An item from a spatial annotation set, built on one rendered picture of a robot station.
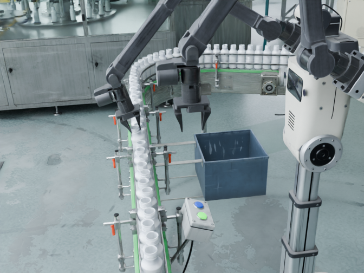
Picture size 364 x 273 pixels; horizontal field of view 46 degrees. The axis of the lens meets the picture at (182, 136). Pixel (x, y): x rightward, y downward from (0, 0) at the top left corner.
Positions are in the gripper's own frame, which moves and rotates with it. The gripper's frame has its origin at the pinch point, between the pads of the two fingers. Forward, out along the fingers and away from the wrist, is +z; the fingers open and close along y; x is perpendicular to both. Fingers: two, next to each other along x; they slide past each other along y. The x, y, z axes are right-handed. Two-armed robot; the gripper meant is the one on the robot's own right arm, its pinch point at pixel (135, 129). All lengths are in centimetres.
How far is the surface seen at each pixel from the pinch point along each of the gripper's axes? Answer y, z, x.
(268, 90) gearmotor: -82, 55, -110
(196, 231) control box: -13, 15, 56
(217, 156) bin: -31, 50, -41
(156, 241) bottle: -2, 5, 66
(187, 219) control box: -11, 13, 51
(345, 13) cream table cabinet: -233, 89, -310
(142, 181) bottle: 0.4, 4.4, 34.0
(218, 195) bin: -24, 52, -10
